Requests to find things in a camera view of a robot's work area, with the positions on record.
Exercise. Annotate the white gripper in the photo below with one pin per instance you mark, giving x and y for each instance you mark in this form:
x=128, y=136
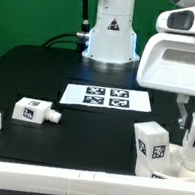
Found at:
x=168, y=60

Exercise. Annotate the white round stool seat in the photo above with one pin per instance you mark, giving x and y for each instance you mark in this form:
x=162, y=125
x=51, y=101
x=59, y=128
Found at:
x=175, y=171

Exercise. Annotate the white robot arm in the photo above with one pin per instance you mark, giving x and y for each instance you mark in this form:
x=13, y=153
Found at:
x=112, y=40

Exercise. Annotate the white marker paper sheet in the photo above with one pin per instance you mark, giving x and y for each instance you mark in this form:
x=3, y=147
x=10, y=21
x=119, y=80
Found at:
x=94, y=96

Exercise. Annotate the white front barrier wall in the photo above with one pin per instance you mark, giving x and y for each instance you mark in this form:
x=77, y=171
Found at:
x=55, y=181

